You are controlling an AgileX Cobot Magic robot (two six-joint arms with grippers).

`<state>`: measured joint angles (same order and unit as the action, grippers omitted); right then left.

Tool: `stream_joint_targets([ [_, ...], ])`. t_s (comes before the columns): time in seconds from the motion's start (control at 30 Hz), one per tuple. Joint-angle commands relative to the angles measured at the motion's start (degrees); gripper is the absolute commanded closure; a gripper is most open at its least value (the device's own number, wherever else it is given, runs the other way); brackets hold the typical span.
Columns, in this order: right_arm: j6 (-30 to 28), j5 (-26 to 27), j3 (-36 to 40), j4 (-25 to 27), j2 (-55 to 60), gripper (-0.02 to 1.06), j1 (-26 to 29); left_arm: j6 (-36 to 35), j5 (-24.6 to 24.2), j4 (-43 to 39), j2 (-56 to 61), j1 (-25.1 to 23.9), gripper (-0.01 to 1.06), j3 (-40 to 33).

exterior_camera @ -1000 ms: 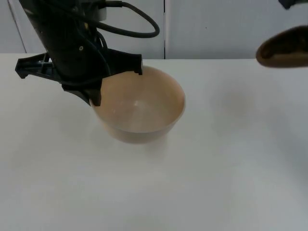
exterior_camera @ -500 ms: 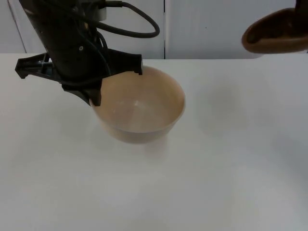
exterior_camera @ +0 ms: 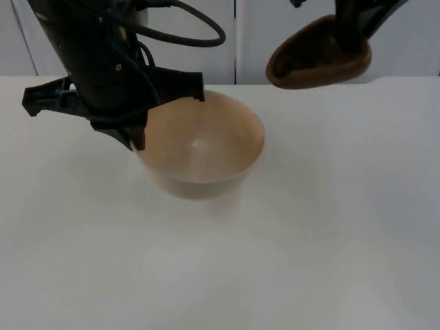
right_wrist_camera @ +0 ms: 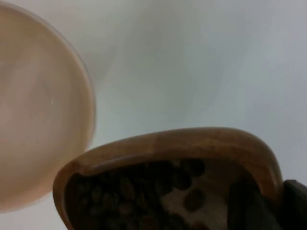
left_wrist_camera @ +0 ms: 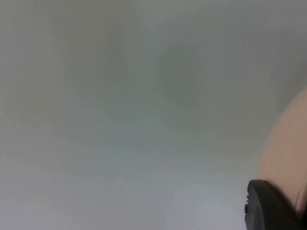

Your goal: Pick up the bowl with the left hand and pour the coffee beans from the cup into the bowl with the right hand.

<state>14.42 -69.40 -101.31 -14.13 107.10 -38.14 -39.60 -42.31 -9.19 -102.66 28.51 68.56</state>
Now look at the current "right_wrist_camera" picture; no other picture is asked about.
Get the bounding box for pale wooden bowl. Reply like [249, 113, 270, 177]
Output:
[0, 1, 97, 214]

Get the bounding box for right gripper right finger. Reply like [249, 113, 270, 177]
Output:
[275, 179, 307, 230]

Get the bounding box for dark wooden cup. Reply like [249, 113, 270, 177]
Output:
[52, 126, 284, 230]

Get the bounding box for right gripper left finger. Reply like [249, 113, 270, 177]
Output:
[226, 179, 283, 230]

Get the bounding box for coffee beans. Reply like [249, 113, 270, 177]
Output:
[65, 158, 210, 230]

